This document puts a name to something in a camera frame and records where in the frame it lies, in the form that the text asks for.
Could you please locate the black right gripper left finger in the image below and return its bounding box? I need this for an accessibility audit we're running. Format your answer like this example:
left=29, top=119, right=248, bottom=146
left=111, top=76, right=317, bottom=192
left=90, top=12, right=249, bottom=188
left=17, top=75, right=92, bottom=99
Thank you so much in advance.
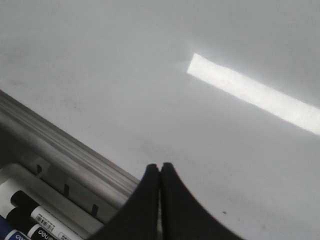
left=90, top=164, right=160, bottom=240

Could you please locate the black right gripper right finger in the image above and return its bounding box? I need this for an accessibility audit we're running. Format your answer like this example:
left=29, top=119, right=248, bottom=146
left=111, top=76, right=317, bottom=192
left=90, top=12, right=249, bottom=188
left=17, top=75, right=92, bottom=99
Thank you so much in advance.
left=160, top=162, right=240, bottom=240

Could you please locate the black capped whiteboard marker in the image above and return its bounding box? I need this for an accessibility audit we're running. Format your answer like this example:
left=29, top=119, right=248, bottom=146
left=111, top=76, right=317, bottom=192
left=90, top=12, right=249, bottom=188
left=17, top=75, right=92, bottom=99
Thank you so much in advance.
left=10, top=190, right=84, bottom=240

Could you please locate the blue whiteboard marker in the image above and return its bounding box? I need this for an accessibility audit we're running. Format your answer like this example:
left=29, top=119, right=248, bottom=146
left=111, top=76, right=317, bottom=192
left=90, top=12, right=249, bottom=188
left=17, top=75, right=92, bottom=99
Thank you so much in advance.
left=0, top=216, right=30, bottom=240

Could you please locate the white plastic marker tray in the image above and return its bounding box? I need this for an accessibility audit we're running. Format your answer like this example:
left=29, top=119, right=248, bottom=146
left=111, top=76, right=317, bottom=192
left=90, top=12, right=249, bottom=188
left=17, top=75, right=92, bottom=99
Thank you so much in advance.
left=0, top=163, right=103, bottom=239

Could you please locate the white whiteboard with aluminium frame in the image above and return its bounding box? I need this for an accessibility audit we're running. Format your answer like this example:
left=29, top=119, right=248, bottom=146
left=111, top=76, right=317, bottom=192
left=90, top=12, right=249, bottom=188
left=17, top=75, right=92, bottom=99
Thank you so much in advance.
left=0, top=0, right=320, bottom=240

